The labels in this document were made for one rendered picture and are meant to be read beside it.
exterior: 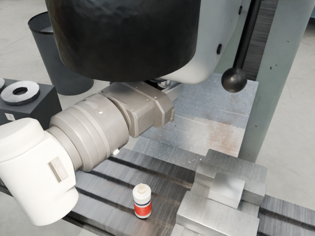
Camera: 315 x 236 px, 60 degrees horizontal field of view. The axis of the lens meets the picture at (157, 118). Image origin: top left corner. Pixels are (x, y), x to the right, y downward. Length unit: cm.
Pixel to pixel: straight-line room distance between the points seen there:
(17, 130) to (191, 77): 20
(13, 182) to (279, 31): 66
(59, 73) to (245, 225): 215
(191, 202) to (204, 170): 9
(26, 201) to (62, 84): 224
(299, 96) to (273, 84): 197
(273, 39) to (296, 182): 140
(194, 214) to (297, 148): 177
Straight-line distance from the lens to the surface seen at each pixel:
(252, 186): 63
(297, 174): 210
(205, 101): 86
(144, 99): 40
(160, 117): 40
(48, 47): 238
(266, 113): 91
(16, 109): 73
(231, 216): 58
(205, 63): 32
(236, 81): 32
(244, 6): 48
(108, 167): 78
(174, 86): 45
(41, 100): 74
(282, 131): 236
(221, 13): 30
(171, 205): 72
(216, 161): 70
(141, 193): 61
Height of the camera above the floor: 151
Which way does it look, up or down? 42 degrees down
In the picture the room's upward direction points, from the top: straight up
